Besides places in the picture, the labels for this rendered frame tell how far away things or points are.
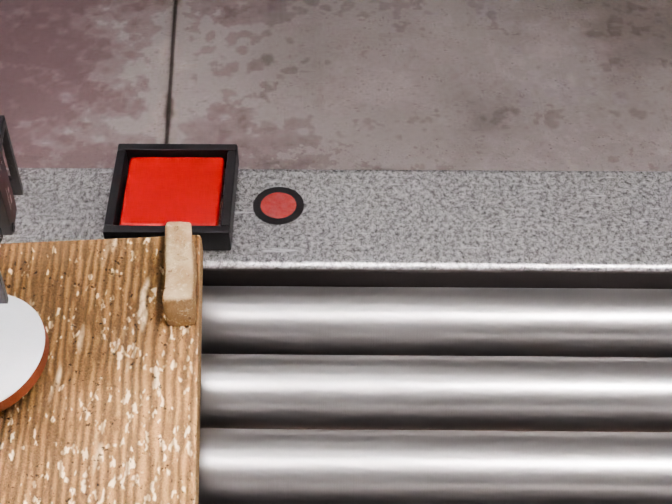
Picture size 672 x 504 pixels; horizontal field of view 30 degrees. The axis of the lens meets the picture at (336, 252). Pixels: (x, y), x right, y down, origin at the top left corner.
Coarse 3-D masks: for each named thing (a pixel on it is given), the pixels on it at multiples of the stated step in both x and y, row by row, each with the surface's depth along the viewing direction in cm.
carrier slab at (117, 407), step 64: (0, 256) 73; (64, 256) 73; (128, 256) 73; (64, 320) 70; (128, 320) 70; (64, 384) 67; (128, 384) 67; (192, 384) 67; (0, 448) 65; (64, 448) 64; (128, 448) 64; (192, 448) 64
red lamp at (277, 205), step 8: (280, 192) 79; (264, 200) 79; (272, 200) 79; (280, 200) 79; (288, 200) 79; (264, 208) 78; (272, 208) 78; (280, 208) 78; (288, 208) 78; (272, 216) 78; (280, 216) 78
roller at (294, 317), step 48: (240, 288) 74; (288, 288) 74; (336, 288) 74; (384, 288) 74; (432, 288) 74; (480, 288) 74; (528, 288) 74; (576, 288) 74; (240, 336) 73; (288, 336) 73; (336, 336) 72; (384, 336) 72; (432, 336) 72; (480, 336) 72; (528, 336) 72; (576, 336) 72; (624, 336) 72
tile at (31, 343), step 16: (0, 304) 68; (16, 304) 68; (0, 320) 67; (16, 320) 67; (32, 320) 67; (0, 336) 66; (16, 336) 66; (32, 336) 66; (0, 352) 66; (16, 352) 66; (32, 352) 65; (48, 352) 66; (0, 368) 65; (16, 368) 65; (32, 368) 65; (0, 384) 64; (16, 384) 64; (32, 384) 65; (0, 400) 64; (16, 400) 64
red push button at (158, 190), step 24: (144, 168) 79; (168, 168) 79; (192, 168) 79; (216, 168) 79; (144, 192) 77; (168, 192) 77; (192, 192) 77; (216, 192) 77; (120, 216) 76; (144, 216) 76; (168, 216) 76; (192, 216) 76; (216, 216) 76
